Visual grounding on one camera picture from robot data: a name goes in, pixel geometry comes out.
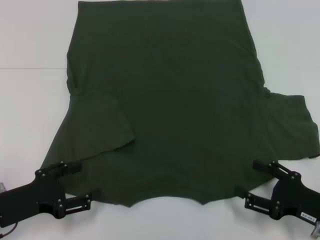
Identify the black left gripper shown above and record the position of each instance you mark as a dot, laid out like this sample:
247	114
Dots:
27	197

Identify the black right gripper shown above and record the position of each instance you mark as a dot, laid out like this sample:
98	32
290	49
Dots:
297	197

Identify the dark green t-shirt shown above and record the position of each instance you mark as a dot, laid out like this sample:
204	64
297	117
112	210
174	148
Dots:
170	100

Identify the silver knurled plug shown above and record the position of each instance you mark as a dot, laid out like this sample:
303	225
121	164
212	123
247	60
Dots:
315	228
2	187

